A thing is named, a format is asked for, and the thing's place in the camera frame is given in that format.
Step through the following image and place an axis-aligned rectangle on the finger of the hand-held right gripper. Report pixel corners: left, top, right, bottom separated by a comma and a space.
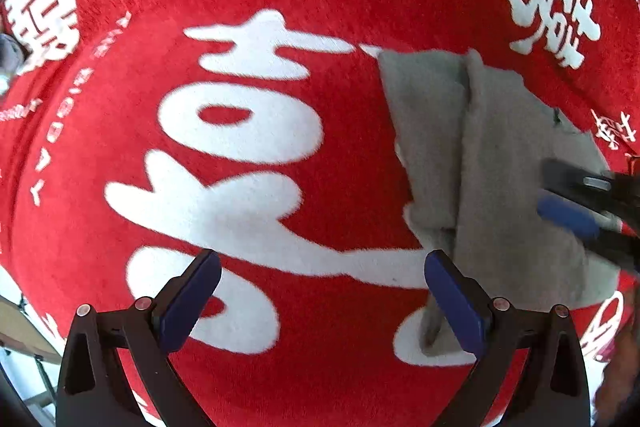
537, 196, 640, 275
544, 158, 640, 233

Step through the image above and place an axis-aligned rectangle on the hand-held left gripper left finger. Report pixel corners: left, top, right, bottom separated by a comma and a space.
56, 249, 222, 427

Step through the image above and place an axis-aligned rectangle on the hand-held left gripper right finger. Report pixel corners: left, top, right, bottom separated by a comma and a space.
424, 249, 592, 427

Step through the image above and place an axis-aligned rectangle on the grey sweater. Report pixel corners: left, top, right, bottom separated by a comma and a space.
376, 48, 632, 355

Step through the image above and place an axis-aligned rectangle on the maroon cloth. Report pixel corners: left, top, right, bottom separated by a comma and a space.
594, 322, 640, 413

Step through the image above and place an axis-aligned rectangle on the wooden folding table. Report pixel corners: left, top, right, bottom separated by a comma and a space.
0, 296, 63, 413

